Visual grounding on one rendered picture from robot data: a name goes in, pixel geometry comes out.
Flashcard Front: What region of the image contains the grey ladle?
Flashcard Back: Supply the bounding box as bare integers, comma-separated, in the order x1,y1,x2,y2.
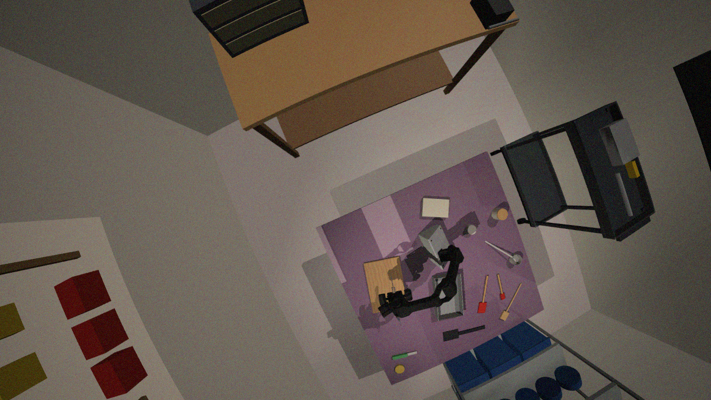
485,241,522,266

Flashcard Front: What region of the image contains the light wooden board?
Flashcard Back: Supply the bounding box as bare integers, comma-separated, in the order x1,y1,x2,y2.
364,256,405,313

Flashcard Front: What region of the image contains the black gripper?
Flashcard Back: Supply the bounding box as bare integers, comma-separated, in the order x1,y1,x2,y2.
378,289,413,306

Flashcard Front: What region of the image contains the black spatula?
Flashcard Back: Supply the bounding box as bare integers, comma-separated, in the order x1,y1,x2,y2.
443,326,485,341

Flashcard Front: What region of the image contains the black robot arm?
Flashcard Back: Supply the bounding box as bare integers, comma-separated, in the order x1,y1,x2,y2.
378,245,464,318

